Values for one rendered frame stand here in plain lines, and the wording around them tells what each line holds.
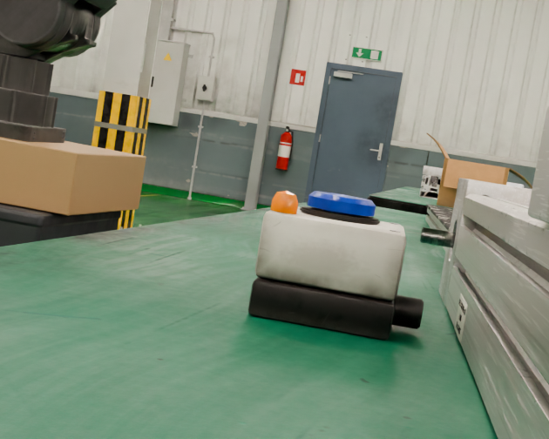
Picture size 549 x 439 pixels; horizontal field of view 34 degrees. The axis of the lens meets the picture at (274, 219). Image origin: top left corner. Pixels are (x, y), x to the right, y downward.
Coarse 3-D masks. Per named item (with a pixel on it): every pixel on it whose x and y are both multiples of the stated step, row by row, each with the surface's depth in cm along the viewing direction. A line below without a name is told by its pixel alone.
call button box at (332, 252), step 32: (288, 224) 49; (320, 224) 49; (352, 224) 49; (384, 224) 53; (288, 256) 49; (320, 256) 49; (352, 256) 48; (384, 256) 48; (256, 288) 49; (288, 288) 49; (320, 288) 49; (352, 288) 49; (384, 288) 48; (288, 320) 49; (320, 320) 49; (352, 320) 49; (384, 320) 48; (416, 320) 51
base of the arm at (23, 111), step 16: (0, 64) 89; (16, 64) 89; (32, 64) 90; (48, 64) 92; (0, 80) 89; (16, 80) 90; (32, 80) 90; (48, 80) 92; (0, 96) 89; (16, 96) 89; (32, 96) 90; (48, 96) 92; (0, 112) 89; (16, 112) 89; (32, 112) 90; (48, 112) 92; (0, 128) 87; (16, 128) 87; (32, 128) 88; (48, 128) 92
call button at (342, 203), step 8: (312, 192) 52; (320, 192) 51; (328, 192) 52; (312, 200) 52; (320, 200) 51; (328, 200) 51; (336, 200) 50; (344, 200) 50; (352, 200) 51; (360, 200) 51; (368, 200) 51; (320, 208) 51; (328, 208) 51; (336, 208) 50; (344, 208) 50; (352, 208) 50; (360, 208) 51; (368, 208) 51
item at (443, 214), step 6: (426, 204) 174; (432, 210) 149; (438, 210) 153; (444, 210) 157; (450, 210) 161; (438, 216) 130; (444, 216) 133; (450, 216) 136; (444, 222) 116; (450, 222) 118
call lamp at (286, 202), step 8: (280, 192) 49; (288, 192) 49; (272, 200) 50; (280, 200) 49; (288, 200) 49; (296, 200) 50; (272, 208) 49; (280, 208) 49; (288, 208) 49; (296, 208) 50
